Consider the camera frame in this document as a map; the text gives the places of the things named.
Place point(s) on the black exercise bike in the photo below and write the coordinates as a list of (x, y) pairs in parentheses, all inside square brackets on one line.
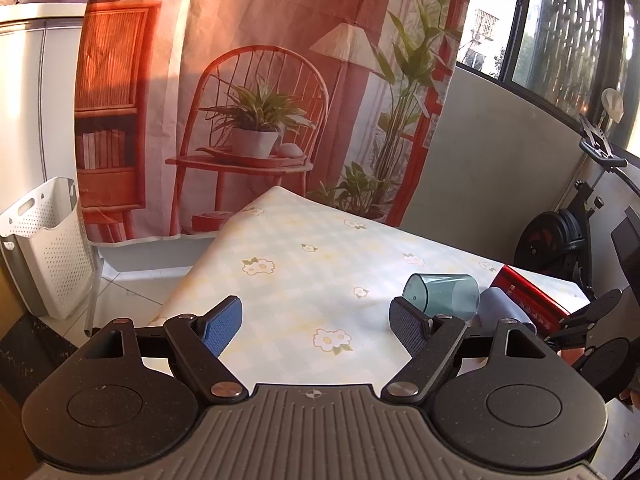
[(560, 235)]

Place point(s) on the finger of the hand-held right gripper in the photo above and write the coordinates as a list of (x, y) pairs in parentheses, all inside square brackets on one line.
[(567, 337), (600, 306)]

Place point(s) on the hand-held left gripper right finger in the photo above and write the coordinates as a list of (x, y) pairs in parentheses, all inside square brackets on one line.
[(407, 329)]

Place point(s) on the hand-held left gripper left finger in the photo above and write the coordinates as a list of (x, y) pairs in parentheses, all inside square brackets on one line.
[(221, 327)]

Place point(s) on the white cabinet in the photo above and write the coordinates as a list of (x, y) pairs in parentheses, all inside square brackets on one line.
[(35, 110)]

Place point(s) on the teal transparent cup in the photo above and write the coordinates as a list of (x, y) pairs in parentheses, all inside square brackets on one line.
[(442, 294)]

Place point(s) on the floral checked tablecloth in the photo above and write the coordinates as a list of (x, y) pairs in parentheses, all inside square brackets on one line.
[(320, 280)]

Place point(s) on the window with metal grille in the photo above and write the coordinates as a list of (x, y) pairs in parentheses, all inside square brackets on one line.
[(560, 25)]

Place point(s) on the light purple cup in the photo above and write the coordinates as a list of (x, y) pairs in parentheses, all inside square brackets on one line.
[(502, 307)]

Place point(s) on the white perforated laundry basket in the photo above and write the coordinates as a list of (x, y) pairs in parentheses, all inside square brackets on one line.
[(47, 250)]

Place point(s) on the printed backdrop curtain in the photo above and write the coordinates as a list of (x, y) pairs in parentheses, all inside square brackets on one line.
[(260, 85)]

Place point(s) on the dark speckled slab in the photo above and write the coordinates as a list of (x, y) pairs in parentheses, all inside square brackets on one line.
[(32, 355)]

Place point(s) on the red box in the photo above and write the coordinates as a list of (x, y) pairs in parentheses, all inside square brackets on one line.
[(532, 296)]

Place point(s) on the black monitor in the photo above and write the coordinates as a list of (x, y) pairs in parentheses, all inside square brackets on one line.
[(627, 250)]

